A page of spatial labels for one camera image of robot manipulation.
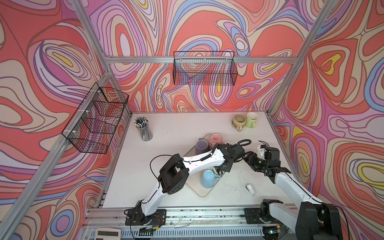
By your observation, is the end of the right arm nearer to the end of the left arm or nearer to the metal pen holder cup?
the end of the left arm

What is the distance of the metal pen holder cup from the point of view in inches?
36.4

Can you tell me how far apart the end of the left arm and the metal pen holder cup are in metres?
0.52

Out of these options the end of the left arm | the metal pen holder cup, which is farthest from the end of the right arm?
the metal pen holder cup

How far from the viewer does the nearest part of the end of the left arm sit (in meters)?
0.61
